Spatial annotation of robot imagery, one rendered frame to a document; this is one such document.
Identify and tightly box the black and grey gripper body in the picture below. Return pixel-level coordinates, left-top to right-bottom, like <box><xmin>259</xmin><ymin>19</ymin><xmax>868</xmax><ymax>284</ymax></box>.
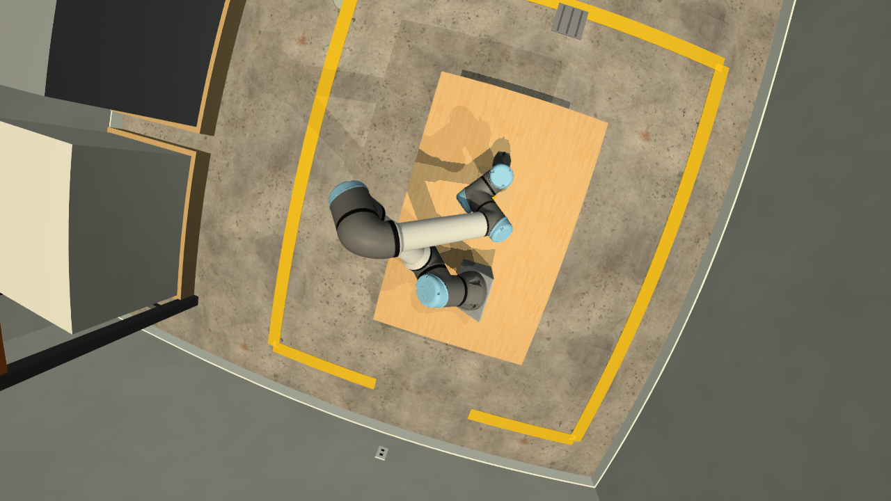
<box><xmin>492</xmin><ymin>151</ymin><xmax>511</xmax><ymax>167</ymax></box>

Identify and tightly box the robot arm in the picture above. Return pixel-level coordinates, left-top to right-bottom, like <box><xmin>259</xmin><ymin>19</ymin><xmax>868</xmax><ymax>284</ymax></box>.
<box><xmin>329</xmin><ymin>164</ymin><xmax>514</xmax><ymax>310</ymax></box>

